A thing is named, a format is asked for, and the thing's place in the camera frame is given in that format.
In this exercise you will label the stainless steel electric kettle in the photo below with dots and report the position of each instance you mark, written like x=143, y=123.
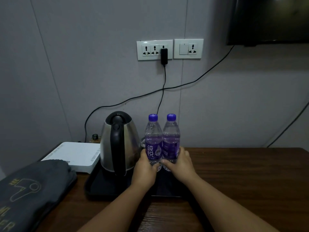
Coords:
x=119, y=142

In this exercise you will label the black plug adapter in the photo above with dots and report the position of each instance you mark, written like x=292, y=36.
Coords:
x=164, y=56

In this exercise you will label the grey cloth bag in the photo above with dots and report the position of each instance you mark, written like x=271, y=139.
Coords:
x=31, y=190

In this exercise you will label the purple label water bottle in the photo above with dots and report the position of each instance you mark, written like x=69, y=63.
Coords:
x=153, y=142
x=171, y=140

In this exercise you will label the person's left forearm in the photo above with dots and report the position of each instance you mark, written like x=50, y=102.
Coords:
x=115, y=209

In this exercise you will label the person's left hand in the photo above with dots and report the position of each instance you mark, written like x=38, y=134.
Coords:
x=144, y=172

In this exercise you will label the black plastic tray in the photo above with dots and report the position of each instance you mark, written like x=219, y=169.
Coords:
x=113, y=183

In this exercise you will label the white switch socket plate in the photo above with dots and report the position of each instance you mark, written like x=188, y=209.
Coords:
x=188, y=48

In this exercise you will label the white router box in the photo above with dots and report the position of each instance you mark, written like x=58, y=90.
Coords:
x=74, y=155

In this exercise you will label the person's left thumb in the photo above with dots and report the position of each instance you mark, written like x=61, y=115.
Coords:
x=146, y=155

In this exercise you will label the person's right thumb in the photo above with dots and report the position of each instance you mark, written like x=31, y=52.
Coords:
x=181, y=154

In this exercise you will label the person's right hand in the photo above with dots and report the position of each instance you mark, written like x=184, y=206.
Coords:
x=181, y=167

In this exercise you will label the black wall television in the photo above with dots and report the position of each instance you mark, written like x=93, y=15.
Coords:
x=268, y=20

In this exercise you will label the white triple wall socket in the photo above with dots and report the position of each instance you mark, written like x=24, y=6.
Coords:
x=154, y=49

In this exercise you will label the person's right forearm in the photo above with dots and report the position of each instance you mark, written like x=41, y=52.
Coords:
x=229, y=206

